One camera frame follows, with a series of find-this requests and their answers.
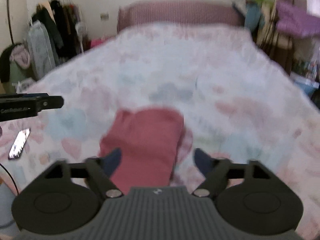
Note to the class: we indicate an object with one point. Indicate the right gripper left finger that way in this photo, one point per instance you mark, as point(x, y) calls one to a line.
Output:
point(100, 171)

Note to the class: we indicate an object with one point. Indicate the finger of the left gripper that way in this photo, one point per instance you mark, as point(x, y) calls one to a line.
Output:
point(45, 101)

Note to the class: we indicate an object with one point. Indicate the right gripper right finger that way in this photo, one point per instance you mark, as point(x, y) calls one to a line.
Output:
point(214, 171)

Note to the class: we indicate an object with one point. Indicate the pink turtleneck shirt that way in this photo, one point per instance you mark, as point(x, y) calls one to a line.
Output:
point(148, 140)

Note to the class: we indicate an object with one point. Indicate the dark hanging clothes rack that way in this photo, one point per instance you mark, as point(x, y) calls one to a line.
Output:
point(60, 20)

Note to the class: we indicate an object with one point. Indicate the floral light blue bag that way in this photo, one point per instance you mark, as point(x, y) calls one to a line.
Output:
point(42, 54)

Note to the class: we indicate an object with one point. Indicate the floral white bedspread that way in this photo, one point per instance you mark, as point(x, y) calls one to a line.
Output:
point(235, 101)

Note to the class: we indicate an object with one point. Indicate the white standing fan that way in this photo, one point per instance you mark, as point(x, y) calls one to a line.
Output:
point(81, 30)

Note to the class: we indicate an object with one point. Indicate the blue storage bin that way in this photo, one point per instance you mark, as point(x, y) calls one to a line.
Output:
point(306, 85)

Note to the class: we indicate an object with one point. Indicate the brown striped curtain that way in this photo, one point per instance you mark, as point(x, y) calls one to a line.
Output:
point(278, 46)

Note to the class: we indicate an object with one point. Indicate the pink quilted headboard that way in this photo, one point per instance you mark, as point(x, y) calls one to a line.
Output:
point(178, 11)

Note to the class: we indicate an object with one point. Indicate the teal plush toy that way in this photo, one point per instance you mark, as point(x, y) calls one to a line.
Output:
point(254, 17)

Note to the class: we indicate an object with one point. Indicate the purple folded comforter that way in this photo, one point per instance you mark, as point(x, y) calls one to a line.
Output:
point(295, 22)

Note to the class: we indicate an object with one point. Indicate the wall power outlet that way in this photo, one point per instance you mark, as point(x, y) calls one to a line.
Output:
point(104, 16)

